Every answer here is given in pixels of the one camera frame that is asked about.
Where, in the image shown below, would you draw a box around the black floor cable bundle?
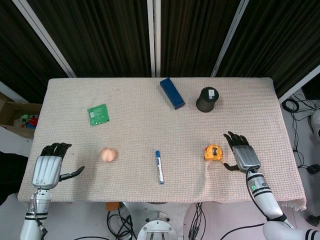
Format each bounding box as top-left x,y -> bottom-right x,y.
106,209 -> 138,240
281,92 -> 320,171
187,202 -> 209,240

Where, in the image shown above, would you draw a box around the yellow tape measure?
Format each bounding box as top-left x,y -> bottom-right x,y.
203,144 -> 224,163

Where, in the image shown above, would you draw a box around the beige waffle tablecloth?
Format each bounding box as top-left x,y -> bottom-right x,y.
17,77 -> 308,212

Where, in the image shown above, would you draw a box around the black power adapter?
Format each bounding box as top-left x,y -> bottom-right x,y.
306,164 -> 320,175

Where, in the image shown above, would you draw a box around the white slanted frame post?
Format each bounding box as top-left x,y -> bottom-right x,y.
11,0 -> 77,78
210,0 -> 251,78

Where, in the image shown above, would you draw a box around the black mesh pen cup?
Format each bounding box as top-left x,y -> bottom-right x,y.
195,86 -> 220,113

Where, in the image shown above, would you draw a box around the peach coloured ball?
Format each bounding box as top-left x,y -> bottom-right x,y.
100,147 -> 117,163

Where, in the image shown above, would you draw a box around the green foil packet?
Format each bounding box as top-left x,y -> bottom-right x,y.
87,103 -> 111,127

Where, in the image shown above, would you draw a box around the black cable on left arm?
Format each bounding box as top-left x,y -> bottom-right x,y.
29,192 -> 49,238

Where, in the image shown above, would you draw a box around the white shoe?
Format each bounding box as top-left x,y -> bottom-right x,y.
309,109 -> 320,141

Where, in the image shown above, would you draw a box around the colourful plastic toys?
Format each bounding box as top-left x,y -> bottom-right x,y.
14,113 -> 40,130

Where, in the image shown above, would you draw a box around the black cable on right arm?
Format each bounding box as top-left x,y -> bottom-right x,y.
245,167 -> 288,223

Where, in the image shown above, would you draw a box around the white upright frame post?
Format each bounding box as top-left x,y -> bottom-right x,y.
146,0 -> 162,78

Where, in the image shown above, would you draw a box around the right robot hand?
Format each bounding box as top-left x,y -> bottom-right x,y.
223,131 -> 262,174

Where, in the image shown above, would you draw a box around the blue rectangular box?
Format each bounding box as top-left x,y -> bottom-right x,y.
159,77 -> 186,111

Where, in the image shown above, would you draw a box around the brown cardboard box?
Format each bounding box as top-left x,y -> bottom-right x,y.
0,92 -> 43,139

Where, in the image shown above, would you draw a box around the blue white marker pen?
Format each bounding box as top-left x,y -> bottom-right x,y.
155,149 -> 166,185

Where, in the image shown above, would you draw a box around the orange block under table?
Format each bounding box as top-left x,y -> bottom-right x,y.
105,201 -> 121,211

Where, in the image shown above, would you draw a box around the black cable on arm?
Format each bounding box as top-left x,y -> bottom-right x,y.
29,192 -> 49,238
245,167 -> 288,223

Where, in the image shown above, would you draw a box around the robot base column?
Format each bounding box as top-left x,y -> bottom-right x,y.
122,201 -> 198,240

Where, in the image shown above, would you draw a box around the white frame rail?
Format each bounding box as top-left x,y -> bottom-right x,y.
277,64 -> 320,105
0,81 -> 28,103

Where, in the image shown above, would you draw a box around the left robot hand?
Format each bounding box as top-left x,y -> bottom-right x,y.
31,142 -> 86,190

